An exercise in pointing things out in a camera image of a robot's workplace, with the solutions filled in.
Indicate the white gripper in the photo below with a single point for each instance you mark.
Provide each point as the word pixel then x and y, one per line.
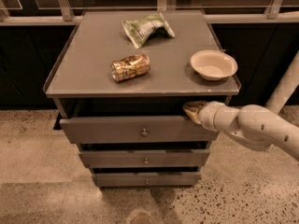
pixel 207 115

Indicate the grey top drawer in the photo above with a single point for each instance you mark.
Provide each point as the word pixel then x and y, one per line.
pixel 139 129

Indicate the grey drawer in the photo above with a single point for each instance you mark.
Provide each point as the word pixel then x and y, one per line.
pixel 144 158
pixel 139 129
pixel 146 179

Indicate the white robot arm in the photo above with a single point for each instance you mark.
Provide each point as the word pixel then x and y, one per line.
pixel 253 126

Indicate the grey middle drawer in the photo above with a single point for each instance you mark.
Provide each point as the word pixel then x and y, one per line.
pixel 144 158

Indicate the grey drawer cabinet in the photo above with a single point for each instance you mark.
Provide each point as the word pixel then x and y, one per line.
pixel 81 84

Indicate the grey bottom drawer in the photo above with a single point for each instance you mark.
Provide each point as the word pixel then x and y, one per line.
pixel 146 179

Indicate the white paper bowl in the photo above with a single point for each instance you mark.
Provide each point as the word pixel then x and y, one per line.
pixel 213 65

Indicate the gold crushed soda can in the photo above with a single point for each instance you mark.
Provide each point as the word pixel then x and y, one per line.
pixel 130 67

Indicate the green white chip bag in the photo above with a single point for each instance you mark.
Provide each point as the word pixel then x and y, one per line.
pixel 139 31

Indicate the metal railing frame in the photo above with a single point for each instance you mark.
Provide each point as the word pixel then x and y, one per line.
pixel 56 12

